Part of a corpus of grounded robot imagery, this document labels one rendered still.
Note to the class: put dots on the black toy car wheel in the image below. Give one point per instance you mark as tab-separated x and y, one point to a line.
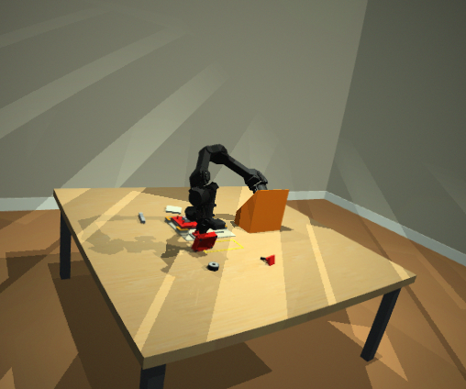
213	266

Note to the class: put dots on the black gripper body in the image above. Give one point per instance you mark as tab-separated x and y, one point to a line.
214	224

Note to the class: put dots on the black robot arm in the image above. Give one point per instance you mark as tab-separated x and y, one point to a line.
201	193

